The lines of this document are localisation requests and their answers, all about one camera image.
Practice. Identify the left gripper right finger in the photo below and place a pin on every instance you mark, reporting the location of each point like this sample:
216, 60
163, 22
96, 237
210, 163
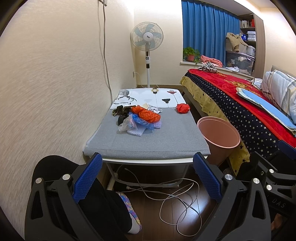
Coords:
241, 212

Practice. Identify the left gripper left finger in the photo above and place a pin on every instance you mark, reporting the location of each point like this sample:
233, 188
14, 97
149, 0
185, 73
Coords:
53, 212

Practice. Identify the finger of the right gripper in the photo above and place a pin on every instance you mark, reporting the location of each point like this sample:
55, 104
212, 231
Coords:
287, 149

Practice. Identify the red bag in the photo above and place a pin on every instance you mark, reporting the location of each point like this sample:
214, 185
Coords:
183, 108

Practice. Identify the clear plastic bag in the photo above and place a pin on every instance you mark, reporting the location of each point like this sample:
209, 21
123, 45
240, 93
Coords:
127, 124

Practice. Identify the blue plastic bag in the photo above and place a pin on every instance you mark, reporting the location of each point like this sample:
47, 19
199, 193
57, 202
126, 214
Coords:
142, 122

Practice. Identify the white paper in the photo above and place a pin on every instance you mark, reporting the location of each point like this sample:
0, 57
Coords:
154, 109

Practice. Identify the cream plastic wrapper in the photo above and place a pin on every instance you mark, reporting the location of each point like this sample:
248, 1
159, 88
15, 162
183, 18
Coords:
145, 105

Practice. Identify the pink trash bin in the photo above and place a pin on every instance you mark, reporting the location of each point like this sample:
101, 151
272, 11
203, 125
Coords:
221, 137

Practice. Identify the red patterned bed blanket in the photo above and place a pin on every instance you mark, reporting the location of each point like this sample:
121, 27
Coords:
216, 94

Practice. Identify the light blue folded sheet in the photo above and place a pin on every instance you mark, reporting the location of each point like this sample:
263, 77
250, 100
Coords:
269, 108

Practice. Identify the black trouser leg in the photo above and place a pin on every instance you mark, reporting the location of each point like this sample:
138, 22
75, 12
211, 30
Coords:
105, 209

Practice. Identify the white folding table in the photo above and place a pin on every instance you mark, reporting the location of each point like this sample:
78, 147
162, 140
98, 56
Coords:
166, 173

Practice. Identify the plaid white pillow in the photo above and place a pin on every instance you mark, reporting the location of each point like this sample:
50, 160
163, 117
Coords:
279, 89

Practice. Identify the colourful slipper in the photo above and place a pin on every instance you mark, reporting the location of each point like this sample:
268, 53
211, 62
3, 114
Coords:
136, 224

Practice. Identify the grey table cloth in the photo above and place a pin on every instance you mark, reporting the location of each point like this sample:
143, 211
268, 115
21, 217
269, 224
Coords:
178, 137

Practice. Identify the grey storage bin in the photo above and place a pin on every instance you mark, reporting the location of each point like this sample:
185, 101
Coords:
241, 62

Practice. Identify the zebra striped cloth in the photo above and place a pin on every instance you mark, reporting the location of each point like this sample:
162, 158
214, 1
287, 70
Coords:
208, 67

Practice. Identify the pink folded cloth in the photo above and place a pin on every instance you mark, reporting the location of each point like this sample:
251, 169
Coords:
215, 62

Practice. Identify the tan jacket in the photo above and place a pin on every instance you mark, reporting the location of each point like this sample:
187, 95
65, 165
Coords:
236, 42

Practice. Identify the potted green plant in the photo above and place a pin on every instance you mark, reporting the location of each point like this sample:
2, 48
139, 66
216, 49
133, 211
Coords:
191, 55

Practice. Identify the wooden bookshelf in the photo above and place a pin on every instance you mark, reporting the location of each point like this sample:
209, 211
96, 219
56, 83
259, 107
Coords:
252, 27

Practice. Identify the blue curtain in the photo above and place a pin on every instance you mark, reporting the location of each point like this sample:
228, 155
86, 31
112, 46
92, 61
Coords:
205, 27

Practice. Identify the white standing fan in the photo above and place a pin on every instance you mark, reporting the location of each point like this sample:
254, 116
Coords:
147, 36

